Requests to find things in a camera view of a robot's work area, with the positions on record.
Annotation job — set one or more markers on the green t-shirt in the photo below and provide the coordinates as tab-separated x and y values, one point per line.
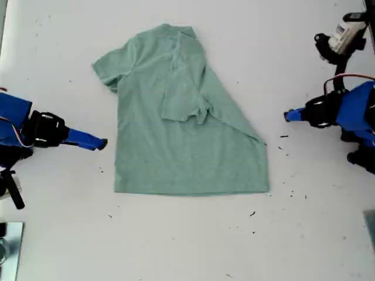
175	161

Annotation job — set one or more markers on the dark edge bar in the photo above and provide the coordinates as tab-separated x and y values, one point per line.
369	23

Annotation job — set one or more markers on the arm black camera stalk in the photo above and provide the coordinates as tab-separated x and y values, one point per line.
14	193
340	70

